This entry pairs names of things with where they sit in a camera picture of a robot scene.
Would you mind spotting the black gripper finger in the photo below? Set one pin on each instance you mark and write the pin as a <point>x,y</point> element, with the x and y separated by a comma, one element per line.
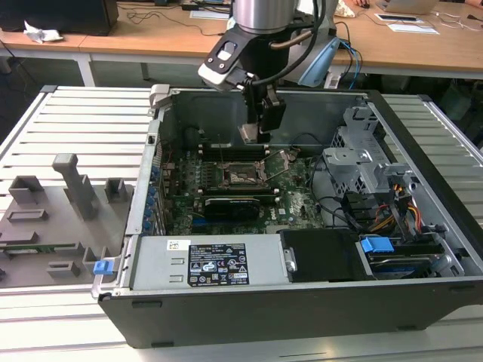
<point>253,107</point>
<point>273,115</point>

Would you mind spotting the silver CPU green board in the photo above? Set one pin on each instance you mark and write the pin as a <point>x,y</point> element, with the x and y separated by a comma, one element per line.
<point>248,134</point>

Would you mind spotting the metal locking lever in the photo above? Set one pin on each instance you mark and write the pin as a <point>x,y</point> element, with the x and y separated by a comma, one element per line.
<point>245,183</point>
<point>222,150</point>

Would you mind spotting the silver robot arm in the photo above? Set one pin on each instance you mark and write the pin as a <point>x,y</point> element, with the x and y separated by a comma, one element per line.
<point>260,15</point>

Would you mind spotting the CPU socket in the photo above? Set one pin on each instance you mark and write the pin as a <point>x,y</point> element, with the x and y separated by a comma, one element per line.
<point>243,174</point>

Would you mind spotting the pale blue teach pendant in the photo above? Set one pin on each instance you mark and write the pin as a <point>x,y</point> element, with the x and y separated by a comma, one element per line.
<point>319,66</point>

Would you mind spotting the small white box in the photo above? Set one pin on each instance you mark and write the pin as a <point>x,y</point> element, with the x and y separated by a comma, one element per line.
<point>333,80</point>

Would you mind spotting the white paper sheet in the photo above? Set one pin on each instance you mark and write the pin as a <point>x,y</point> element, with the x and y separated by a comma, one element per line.
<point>207,15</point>
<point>413,28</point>

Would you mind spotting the green motherboard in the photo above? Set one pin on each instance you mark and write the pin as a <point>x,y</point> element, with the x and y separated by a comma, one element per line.
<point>294,196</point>

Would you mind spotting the silver metal drive cage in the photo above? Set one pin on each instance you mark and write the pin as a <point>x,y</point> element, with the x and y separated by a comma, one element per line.
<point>349,167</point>

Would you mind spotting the black power adapter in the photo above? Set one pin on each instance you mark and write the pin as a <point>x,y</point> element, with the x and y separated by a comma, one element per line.
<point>190,7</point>

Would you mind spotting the patterned pouch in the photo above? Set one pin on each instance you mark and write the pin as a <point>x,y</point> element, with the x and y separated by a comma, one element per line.
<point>346,9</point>

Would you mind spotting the grey case latch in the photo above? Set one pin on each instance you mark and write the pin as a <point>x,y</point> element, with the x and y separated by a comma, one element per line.
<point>158,94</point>

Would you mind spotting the black graphics card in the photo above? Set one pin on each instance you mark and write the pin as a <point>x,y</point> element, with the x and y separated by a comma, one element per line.
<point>232,209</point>

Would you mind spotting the black computer mouse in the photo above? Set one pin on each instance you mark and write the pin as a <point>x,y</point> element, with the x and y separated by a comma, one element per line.
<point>364,3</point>

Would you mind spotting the wooden desk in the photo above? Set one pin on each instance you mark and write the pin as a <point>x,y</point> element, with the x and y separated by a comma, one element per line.
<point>415,53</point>
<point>151,43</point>

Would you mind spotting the black plastic shroud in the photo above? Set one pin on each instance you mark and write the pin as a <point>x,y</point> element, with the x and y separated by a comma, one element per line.
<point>324,256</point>

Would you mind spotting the silver laptop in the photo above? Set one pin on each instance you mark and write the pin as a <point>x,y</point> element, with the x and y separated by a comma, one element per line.
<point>407,5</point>

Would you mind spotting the blue disk carrier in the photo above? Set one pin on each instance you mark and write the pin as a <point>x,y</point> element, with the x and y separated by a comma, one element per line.
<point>377,247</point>

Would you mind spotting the grey power supply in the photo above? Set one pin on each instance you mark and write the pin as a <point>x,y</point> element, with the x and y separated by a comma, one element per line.
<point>154,264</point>

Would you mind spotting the hard disk drive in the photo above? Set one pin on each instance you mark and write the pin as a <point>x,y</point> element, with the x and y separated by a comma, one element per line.
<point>400,269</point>

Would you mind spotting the black open PC case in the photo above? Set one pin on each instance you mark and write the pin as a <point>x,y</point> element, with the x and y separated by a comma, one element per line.
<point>264,320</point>

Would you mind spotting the black monitor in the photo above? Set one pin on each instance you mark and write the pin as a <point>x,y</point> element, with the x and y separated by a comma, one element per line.
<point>56,15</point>

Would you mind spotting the blue case latch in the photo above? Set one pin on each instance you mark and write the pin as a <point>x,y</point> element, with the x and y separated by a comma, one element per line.
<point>102,267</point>

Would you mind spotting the crumpled white paper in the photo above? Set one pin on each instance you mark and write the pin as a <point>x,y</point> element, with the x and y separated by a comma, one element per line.
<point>41,34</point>

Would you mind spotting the grey parts rack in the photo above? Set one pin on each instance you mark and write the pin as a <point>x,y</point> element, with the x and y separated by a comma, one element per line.
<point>49,226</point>

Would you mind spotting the green RAM stick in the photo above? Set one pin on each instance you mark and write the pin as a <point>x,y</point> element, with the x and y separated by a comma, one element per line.
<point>45,247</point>

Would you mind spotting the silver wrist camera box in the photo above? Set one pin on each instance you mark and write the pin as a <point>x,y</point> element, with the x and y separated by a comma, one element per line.
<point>222,56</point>

